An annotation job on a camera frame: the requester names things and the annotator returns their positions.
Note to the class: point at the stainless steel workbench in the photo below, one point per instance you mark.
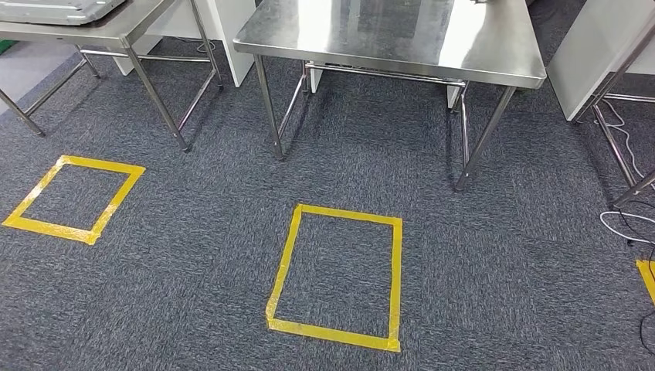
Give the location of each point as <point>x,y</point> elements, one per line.
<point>384,30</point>

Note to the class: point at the yellow floor tape square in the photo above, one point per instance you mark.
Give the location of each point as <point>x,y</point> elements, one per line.
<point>647,279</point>
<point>102,166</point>
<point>332,212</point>

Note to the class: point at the white panel cabinet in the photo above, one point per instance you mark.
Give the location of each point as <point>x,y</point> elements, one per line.
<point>230,30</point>
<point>588,51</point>

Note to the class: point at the grey flat office device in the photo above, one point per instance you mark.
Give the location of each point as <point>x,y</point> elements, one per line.
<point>51,10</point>

